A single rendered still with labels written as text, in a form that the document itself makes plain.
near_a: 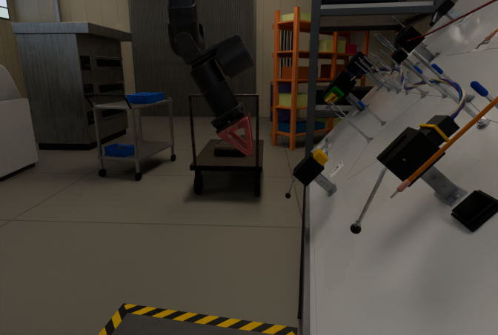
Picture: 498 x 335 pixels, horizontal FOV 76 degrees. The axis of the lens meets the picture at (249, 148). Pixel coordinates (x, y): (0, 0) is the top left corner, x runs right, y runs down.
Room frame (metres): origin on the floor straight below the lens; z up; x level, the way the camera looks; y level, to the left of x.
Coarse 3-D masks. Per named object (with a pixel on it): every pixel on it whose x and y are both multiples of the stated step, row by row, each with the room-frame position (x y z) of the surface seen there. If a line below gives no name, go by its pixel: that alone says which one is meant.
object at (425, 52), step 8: (408, 24) 0.93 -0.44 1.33; (408, 32) 0.87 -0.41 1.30; (416, 32) 0.87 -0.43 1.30; (400, 40) 0.88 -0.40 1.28; (416, 40) 0.87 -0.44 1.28; (408, 48) 0.88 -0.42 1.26; (416, 48) 0.91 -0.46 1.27; (424, 48) 0.90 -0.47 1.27; (424, 56) 0.90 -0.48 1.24; (432, 56) 0.90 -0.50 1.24; (424, 64) 0.90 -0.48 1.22
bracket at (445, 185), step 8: (432, 168) 0.36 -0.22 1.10; (424, 176) 0.36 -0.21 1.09; (432, 176) 0.38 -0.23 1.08; (440, 176) 0.36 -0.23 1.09; (432, 184) 0.36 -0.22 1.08; (440, 184) 0.36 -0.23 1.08; (448, 184) 0.36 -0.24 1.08; (440, 192) 0.36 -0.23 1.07; (448, 192) 0.36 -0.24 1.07; (456, 192) 0.36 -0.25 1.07; (464, 192) 0.35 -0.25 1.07; (448, 200) 0.36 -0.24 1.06; (456, 200) 0.35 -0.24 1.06
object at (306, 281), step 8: (304, 240) 0.64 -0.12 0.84; (304, 248) 0.57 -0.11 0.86; (304, 256) 0.54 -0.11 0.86; (304, 264) 0.52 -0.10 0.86; (304, 272) 0.49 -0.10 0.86; (304, 280) 0.47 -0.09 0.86; (304, 288) 0.45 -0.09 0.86; (304, 296) 0.43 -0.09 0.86; (304, 304) 0.41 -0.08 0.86; (304, 312) 0.40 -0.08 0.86; (304, 320) 0.38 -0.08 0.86; (304, 328) 0.36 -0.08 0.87
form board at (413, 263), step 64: (448, 64) 0.75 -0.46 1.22; (384, 128) 0.76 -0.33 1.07; (320, 192) 0.77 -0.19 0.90; (384, 192) 0.50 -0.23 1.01; (320, 256) 0.50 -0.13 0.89; (384, 256) 0.36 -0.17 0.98; (448, 256) 0.29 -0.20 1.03; (320, 320) 0.36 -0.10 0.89; (384, 320) 0.28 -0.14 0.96; (448, 320) 0.23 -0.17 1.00
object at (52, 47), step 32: (32, 32) 4.70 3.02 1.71; (64, 32) 4.67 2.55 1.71; (96, 32) 4.85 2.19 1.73; (32, 64) 4.73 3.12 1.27; (64, 64) 4.70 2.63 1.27; (96, 64) 5.10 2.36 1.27; (32, 96) 4.74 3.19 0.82; (64, 96) 4.70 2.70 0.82; (96, 96) 5.01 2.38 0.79; (64, 128) 4.71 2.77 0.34
